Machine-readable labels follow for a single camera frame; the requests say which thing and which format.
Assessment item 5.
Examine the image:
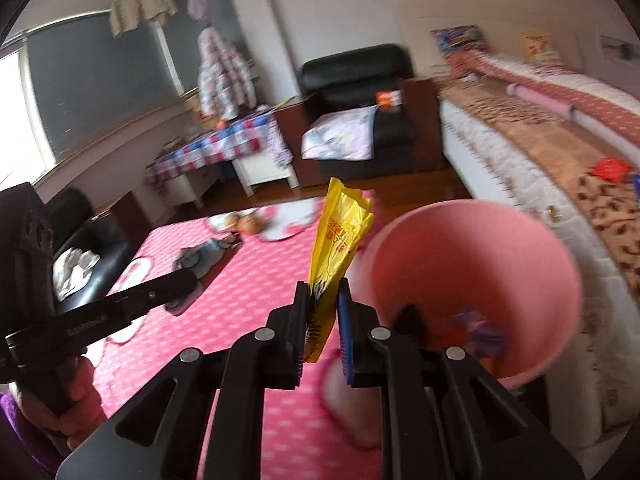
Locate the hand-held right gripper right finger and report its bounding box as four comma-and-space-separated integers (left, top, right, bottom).
337, 277, 586, 480

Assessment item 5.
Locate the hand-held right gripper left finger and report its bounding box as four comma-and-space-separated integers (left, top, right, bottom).
55, 281, 310, 480

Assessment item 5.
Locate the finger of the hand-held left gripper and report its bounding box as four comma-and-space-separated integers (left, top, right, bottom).
111, 268, 201, 320

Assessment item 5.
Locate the yellow plastic bag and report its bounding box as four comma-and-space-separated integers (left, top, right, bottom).
306, 177, 376, 363

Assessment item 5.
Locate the pink plastic basin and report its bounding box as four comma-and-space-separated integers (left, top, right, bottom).
364, 199, 583, 391

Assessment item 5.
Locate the person's left forearm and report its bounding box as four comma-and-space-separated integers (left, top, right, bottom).
47, 355, 108, 448

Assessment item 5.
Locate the white crumpled cloth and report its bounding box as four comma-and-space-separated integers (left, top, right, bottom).
52, 247, 101, 292

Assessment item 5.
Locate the pink polka dot blanket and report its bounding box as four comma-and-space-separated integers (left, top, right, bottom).
82, 189, 401, 480

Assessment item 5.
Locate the small black leather chair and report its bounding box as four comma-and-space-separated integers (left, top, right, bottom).
50, 187, 133, 313

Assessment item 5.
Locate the small brown table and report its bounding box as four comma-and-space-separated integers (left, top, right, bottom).
95, 190, 151, 241

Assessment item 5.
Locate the purple wrapper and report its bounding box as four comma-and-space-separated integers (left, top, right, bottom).
452, 310, 506, 357

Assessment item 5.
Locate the checkered cloth side table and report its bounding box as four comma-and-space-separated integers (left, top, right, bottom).
145, 112, 281, 191

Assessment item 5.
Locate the purple cloth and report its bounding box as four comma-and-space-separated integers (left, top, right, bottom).
0, 392, 56, 476

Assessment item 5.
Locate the black and white striped cloth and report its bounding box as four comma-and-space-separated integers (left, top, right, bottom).
270, 125, 294, 168

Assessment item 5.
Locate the dark brown side cabinet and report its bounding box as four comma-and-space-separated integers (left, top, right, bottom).
272, 100, 313, 188

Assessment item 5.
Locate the large grey window blind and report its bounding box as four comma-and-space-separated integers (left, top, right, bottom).
25, 15, 176, 171

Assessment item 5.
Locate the white floral cloth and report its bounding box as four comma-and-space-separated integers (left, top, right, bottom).
300, 105, 381, 161

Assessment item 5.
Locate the dark brown nightstand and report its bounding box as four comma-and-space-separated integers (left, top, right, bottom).
402, 77, 451, 171

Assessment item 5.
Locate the white patterned puffer jacket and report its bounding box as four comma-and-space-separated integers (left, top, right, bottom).
196, 25, 258, 121

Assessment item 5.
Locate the white bed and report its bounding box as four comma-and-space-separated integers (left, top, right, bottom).
395, 0, 640, 436

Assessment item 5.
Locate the black leather armchair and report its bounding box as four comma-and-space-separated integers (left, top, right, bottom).
299, 44, 417, 176

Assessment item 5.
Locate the brown leaf pattern bedspread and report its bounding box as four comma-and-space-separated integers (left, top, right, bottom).
437, 80, 640, 286

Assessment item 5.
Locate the cream knitted sweater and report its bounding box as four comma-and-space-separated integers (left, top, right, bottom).
109, 0, 178, 38

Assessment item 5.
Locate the pink hat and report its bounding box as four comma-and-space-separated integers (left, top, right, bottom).
186, 0, 213, 23

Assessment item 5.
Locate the cartoon print pillow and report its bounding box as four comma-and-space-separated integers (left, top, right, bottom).
430, 25, 488, 56

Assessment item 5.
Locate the red snack packet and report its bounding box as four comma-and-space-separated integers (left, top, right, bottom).
590, 156, 632, 181

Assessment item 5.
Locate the red polka dot quilt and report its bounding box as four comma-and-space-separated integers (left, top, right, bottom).
447, 52, 640, 146

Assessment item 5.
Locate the yellow floral pillow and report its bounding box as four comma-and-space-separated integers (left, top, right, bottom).
522, 35, 561, 61

